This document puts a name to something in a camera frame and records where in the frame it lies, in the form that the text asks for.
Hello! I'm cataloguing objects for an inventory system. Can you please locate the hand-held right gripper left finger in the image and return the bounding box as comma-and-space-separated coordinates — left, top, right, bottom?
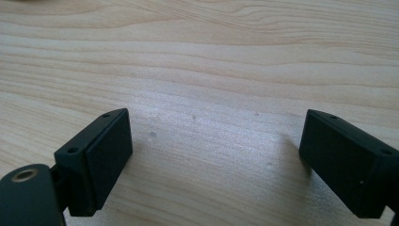
54, 107, 134, 218

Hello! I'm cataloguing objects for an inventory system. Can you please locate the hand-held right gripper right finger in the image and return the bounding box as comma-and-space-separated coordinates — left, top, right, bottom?
298, 108, 399, 219

